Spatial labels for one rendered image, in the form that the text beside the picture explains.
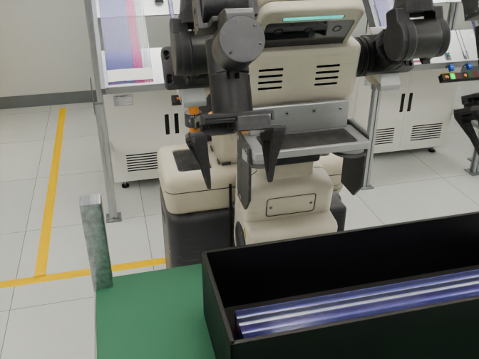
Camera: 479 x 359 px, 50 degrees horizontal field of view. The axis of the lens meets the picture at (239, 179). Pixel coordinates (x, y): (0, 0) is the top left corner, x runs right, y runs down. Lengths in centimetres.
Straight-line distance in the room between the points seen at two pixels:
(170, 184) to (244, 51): 83
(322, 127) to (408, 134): 238
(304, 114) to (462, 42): 216
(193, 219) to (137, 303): 72
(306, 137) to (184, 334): 53
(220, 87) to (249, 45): 9
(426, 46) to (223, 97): 50
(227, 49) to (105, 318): 41
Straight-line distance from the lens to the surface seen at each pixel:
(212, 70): 72
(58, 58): 451
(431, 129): 358
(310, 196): 124
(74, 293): 238
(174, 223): 149
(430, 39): 109
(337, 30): 108
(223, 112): 71
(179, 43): 92
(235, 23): 65
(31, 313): 234
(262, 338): 58
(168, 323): 76
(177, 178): 143
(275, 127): 71
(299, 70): 110
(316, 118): 113
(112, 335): 76
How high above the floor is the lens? 147
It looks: 28 degrees down
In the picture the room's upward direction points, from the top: straight up
